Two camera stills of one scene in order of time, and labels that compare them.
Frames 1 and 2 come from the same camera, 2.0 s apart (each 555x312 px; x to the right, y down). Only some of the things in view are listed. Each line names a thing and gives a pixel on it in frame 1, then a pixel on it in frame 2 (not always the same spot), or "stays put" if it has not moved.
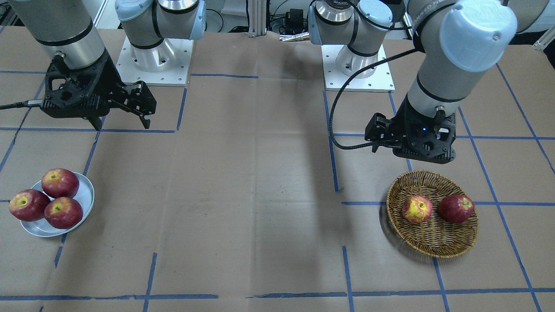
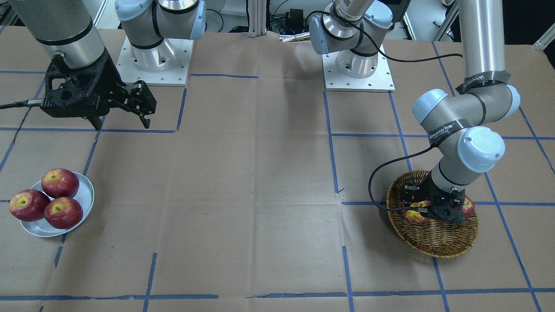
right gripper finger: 96,121 stays put
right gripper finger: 141,101 stays put
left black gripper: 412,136 -> 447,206
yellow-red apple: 417,209 stays put
